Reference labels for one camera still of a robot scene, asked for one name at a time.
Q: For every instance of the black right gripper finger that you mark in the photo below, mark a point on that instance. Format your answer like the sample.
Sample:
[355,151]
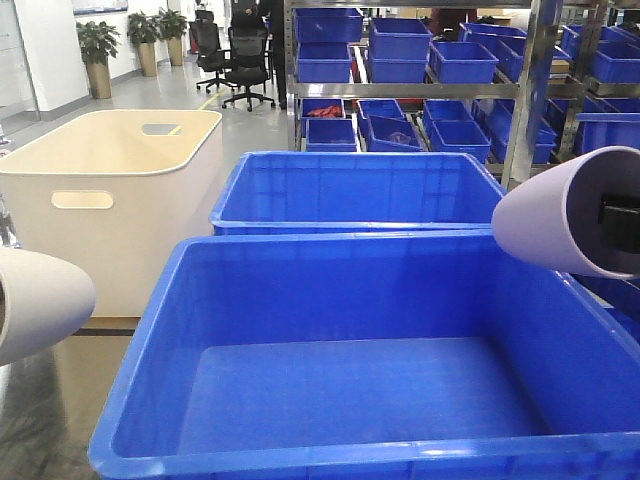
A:
[619,217]

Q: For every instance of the lavender plastic cup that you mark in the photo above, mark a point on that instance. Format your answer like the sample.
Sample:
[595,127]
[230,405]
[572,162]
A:
[551,220]

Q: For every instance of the cream plastic cup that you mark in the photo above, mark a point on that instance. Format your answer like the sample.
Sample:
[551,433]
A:
[44,300]

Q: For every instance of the large blue bin front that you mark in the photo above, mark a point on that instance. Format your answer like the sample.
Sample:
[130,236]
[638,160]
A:
[429,355]

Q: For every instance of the large blue bin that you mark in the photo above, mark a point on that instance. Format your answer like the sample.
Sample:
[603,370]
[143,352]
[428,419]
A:
[279,192]
[429,355]

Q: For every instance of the blue bin with red items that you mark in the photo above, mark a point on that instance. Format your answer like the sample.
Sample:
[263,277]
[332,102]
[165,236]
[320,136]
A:
[319,108]

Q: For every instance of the large blue bin rear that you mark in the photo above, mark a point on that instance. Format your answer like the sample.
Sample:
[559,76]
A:
[279,192]

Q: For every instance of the blue bin top left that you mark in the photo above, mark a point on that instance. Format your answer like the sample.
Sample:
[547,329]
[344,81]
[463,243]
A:
[328,25]

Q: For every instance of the metal shelving rack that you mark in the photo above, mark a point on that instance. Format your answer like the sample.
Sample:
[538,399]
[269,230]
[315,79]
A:
[529,94]

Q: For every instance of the person in dark clothes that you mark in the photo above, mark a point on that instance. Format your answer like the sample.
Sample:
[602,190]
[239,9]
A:
[274,9]

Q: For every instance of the black office chair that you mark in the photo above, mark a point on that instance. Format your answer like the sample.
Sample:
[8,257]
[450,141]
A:
[211,57]
[248,65]

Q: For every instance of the black office chair rear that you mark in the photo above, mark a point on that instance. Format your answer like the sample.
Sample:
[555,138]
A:
[211,57]

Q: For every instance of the cream plastic storage tub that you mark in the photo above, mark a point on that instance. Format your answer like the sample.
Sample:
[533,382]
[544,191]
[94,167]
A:
[114,191]

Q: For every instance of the potted plant gold pot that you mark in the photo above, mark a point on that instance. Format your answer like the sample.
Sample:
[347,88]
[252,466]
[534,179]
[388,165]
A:
[98,42]

